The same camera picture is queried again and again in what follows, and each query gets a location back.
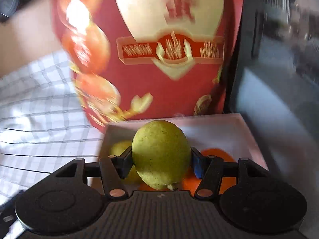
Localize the white checked tablecloth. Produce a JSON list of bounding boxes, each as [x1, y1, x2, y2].
[[0, 48, 105, 205]]

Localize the red snack bag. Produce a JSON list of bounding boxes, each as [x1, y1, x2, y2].
[[45, 0, 246, 133]]

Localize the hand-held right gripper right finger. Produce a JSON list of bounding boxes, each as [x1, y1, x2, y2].
[[191, 146, 268, 200]]

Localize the pink cardboard box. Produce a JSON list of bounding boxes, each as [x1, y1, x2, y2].
[[98, 113, 270, 192]]

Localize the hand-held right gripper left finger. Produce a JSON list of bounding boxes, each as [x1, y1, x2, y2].
[[55, 146, 135, 201]]

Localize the dark round object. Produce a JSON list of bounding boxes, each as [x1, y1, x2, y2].
[[0, 0, 21, 22]]

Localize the large yellow-green pear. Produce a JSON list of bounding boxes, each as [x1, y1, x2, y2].
[[110, 140, 142, 183]]

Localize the small green pear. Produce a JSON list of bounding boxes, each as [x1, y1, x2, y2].
[[132, 120, 192, 191]]

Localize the large mandarin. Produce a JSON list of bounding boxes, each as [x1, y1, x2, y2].
[[201, 148, 237, 188]]

